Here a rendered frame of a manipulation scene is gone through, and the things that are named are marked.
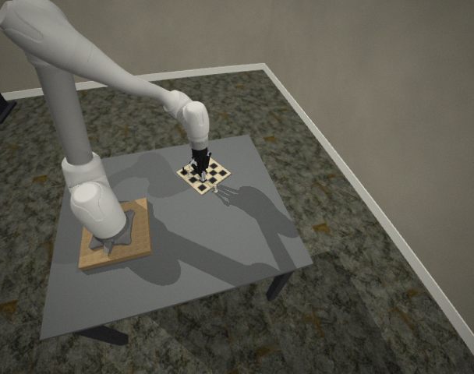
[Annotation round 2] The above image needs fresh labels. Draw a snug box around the black and cream chessboard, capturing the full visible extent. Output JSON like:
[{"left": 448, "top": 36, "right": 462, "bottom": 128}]
[{"left": 177, "top": 158, "right": 231, "bottom": 195}]

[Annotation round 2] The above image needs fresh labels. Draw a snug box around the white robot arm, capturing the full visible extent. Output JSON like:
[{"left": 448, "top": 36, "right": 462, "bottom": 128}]
[{"left": 0, "top": 0, "right": 209, "bottom": 255}]

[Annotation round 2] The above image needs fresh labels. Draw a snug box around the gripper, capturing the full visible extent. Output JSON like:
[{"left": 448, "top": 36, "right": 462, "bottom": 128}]
[{"left": 189, "top": 148, "right": 211, "bottom": 182}]

